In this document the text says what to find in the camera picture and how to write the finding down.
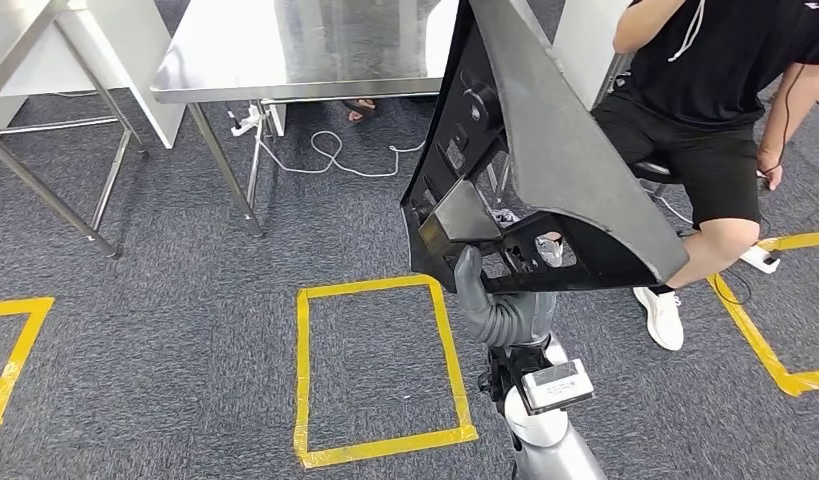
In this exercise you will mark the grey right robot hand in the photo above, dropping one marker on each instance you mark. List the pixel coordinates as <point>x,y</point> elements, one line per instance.
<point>515,321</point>

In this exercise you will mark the black plastic car part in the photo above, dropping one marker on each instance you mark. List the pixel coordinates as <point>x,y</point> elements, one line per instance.
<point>561,132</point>

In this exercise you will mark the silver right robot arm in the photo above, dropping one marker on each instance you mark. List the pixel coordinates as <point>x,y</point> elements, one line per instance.
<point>555,457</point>

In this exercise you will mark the stainless steel workbench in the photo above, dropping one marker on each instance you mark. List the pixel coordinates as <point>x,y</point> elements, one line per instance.
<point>303,46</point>

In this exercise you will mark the yellow floor tape square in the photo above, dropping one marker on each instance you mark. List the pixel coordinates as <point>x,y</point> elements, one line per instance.
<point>18,358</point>
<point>303,371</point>
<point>760,344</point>

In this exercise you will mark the white power strip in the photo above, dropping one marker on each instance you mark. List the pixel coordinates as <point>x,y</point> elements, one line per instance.
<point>760,260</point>
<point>246,122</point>

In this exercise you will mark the person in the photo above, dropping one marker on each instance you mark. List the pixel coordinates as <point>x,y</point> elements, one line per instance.
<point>359,106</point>
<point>714,66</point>

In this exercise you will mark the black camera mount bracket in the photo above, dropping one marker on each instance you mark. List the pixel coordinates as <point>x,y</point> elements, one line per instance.
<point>508,371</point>

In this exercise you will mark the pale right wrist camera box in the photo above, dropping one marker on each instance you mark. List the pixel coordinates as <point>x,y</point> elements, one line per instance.
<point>558,387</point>

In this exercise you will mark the steel frame table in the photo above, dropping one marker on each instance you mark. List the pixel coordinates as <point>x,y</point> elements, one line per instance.
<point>51,199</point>

